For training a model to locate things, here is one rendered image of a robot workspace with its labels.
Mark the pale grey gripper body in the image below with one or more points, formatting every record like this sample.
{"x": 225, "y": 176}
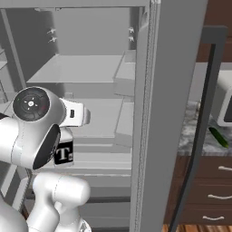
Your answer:
{"x": 86, "y": 117}

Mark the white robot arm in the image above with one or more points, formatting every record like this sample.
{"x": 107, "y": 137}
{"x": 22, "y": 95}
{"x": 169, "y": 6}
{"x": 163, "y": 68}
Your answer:
{"x": 27, "y": 139}

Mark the grey fridge shelf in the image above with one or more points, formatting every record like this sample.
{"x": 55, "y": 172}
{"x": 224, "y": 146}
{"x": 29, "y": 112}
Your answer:
{"x": 102, "y": 158}
{"x": 102, "y": 117}
{"x": 78, "y": 69}

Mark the grey fridge door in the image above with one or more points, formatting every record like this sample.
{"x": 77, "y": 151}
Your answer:
{"x": 169, "y": 90}
{"x": 3, "y": 75}

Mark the grey fridge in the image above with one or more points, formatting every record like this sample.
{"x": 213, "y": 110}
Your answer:
{"x": 90, "y": 27}

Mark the green cucumber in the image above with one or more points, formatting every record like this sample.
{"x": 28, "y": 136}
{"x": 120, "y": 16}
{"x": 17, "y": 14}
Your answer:
{"x": 219, "y": 137}

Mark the bottle with black label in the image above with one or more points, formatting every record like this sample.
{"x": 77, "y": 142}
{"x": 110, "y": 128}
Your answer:
{"x": 64, "y": 154}

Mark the brown drawer front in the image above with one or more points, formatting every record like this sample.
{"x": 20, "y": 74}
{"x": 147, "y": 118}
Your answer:
{"x": 187, "y": 216}
{"x": 208, "y": 167}
{"x": 193, "y": 190}

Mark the white countertop appliance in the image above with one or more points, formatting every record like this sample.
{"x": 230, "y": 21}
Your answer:
{"x": 223, "y": 96}

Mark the brown wall cupboard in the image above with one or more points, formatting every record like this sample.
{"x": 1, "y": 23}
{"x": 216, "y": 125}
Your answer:
{"x": 220, "y": 12}

